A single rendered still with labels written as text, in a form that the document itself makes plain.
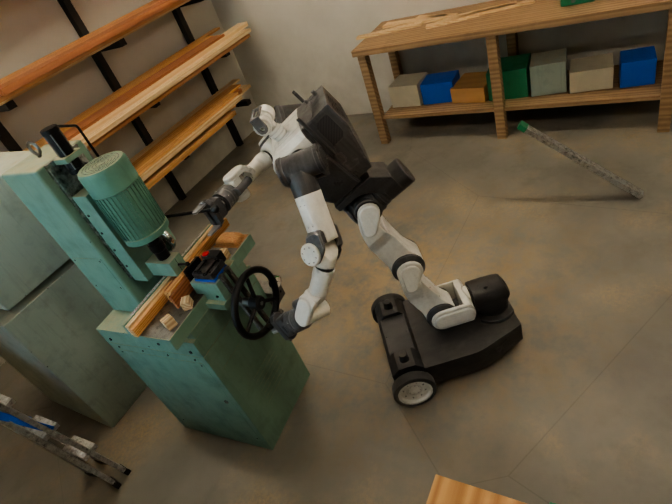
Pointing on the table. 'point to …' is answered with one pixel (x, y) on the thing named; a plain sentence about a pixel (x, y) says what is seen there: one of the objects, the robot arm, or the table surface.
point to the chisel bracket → (166, 265)
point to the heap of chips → (230, 240)
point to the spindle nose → (159, 249)
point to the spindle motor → (123, 198)
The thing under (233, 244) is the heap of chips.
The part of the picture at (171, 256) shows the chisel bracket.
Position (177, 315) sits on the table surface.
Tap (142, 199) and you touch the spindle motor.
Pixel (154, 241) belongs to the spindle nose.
